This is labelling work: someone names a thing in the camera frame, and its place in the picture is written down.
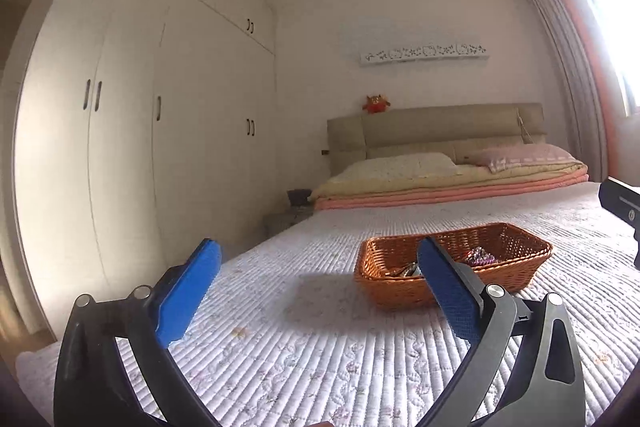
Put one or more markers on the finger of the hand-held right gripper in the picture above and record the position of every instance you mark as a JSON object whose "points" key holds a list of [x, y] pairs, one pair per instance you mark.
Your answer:
{"points": [[620, 202]]}

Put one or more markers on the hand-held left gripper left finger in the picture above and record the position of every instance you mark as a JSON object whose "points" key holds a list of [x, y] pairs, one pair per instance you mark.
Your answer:
{"points": [[187, 292]]}

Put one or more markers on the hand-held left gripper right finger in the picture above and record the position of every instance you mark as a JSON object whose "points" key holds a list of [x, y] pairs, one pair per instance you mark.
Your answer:
{"points": [[450, 292]]}

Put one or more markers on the brown wicker basket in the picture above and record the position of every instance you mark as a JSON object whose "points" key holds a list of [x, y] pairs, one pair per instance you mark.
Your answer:
{"points": [[390, 289]]}

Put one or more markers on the folded pink blanket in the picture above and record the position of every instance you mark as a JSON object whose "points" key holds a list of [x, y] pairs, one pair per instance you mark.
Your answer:
{"points": [[450, 198]]}

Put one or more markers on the pink pillow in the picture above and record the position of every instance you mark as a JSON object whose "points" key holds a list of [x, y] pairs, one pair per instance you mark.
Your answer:
{"points": [[525, 156]]}

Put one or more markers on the folded yellow blanket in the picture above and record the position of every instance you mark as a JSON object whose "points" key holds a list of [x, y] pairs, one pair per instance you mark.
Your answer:
{"points": [[450, 184]]}

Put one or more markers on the grey nightstand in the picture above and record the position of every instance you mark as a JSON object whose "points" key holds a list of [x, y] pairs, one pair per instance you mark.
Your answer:
{"points": [[285, 223]]}

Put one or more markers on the hanging tassel charm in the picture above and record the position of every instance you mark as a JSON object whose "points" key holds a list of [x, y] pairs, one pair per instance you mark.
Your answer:
{"points": [[524, 127]]}

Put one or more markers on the white quilted bedspread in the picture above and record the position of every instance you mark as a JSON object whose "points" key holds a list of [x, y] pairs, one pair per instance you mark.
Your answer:
{"points": [[310, 332]]}

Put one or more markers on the white floral pillow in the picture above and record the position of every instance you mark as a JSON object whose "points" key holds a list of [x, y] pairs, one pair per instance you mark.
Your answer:
{"points": [[400, 166]]}

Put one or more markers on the dark box on nightstand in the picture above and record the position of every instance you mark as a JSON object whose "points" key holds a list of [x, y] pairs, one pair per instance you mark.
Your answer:
{"points": [[299, 198]]}

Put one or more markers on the grey curtain with orange edge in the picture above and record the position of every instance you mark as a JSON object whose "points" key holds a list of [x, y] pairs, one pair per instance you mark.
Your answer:
{"points": [[565, 57]]}

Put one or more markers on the beige padded headboard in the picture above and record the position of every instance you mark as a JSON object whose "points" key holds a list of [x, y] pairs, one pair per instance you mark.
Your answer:
{"points": [[440, 132]]}

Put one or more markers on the white built-in wardrobe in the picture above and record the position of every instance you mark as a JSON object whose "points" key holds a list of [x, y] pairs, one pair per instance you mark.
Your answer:
{"points": [[150, 132]]}

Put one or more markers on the brown framed window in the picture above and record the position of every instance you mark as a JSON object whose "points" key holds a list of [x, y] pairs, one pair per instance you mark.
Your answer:
{"points": [[615, 7]]}

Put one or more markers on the red plush toy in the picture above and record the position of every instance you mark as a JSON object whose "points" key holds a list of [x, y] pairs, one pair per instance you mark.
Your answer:
{"points": [[376, 105]]}

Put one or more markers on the white carved wall decoration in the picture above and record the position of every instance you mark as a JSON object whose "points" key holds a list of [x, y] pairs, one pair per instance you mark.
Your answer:
{"points": [[422, 53]]}

